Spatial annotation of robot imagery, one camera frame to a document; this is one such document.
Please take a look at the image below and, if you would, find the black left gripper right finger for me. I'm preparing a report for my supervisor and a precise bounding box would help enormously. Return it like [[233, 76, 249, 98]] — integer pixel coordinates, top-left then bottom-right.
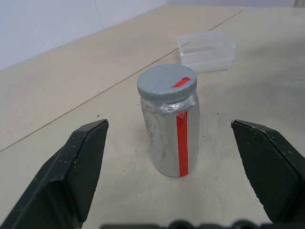
[[230, 119, 305, 229]]

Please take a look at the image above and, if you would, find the clear plastic container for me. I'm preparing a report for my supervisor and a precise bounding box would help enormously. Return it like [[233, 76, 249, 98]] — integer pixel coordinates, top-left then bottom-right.
[[175, 29, 236, 73]]

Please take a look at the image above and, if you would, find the silver red drink can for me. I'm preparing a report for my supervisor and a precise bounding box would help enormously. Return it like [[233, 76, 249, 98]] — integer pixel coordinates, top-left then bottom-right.
[[139, 92, 200, 178]]

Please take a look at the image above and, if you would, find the small grey round lid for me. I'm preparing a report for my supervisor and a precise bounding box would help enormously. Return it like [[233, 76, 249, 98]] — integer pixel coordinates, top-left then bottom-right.
[[137, 64, 198, 104]]

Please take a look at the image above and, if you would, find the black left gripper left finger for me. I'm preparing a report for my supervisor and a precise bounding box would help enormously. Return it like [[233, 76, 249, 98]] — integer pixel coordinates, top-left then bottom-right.
[[0, 119, 110, 229]]

